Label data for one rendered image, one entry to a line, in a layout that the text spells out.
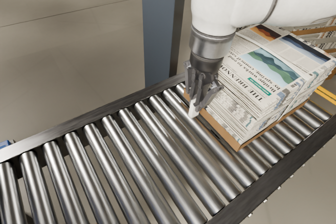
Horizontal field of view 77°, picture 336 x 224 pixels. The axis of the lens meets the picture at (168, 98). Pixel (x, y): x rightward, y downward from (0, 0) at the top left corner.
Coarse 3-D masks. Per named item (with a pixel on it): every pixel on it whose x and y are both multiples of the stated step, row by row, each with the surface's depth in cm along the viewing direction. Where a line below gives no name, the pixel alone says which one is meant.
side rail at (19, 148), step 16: (176, 80) 89; (128, 96) 81; (144, 96) 82; (160, 96) 87; (96, 112) 75; (112, 112) 76; (48, 128) 70; (64, 128) 70; (80, 128) 72; (16, 144) 65; (32, 144) 66; (64, 144) 72; (0, 160) 62; (16, 160) 64
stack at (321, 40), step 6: (252, 24) 139; (318, 24) 158; (324, 24) 159; (330, 24) 161; (288, 30) 153; (294, 30) 155; (300, 36) 161; (306, 36) 162; (312, 36) 164; (318, 36) 167; (324, 36) 169; (330, 36) 171; (312, 42) 169; (318, 42) 173; (324, 42) 176; (330, 42) 177; (324, 48) 180; (330, 48) 183
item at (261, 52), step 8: (240, 32) 74; (240, 40) 71; (248, 40) 71; (248, 48) 68; (256, 48) 68; (264, 56) 65; (272, 56) 65; (280, 56) 65; (272, 64) 62; (280, 64) 62; (288, 72) 60; (304, 72) 60; (304, 80) 59; (304, 88) 63; (288, 104) 67; (280, 112) 69
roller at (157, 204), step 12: (108, 120) 73; (108, 132) 71; (120, 132) 71; (120, 144) 68; (120, 156) 66; (132, 156) 65; (132, 168) 63; (144, 168) 63; (144, 180) 60; (144, 192) 59; (156, 192) 58; (156, 204) 56; (168, 204) 57; (156, 216) 55; (168, 216) 54
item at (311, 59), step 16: (256, 32) 74; (272, 32) 74; (288, 32) 75; (272, 48) 68; (288, 48) 68; (304, 48) 69; (304, 64) 63; (320, 64) 64; (320, 80) 69; (304, 96) 74
